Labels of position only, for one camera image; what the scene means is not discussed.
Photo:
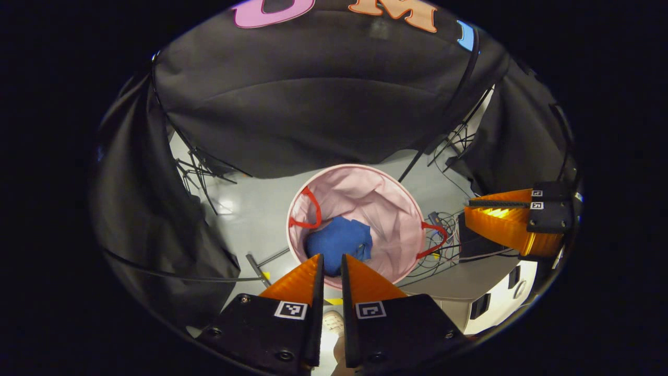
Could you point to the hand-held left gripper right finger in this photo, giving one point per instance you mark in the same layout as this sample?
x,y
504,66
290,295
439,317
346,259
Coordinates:
x,y
349,334

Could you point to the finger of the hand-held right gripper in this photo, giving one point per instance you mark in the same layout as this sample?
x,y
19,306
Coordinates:
x,y
550,192
548,216

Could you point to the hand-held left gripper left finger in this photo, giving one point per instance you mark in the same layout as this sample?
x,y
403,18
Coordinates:
x,y
316,324

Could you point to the person's white shoe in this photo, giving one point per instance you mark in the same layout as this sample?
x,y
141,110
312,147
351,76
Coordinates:
x,y
334,321

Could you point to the person's leg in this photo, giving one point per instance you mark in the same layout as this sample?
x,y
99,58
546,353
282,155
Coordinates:
x,y
344,360

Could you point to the white cabinet with dark slots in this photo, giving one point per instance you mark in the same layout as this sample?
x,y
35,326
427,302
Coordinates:
x,y
501,297

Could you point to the black tripod stand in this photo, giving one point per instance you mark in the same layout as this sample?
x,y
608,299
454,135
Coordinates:
x,y
209,169

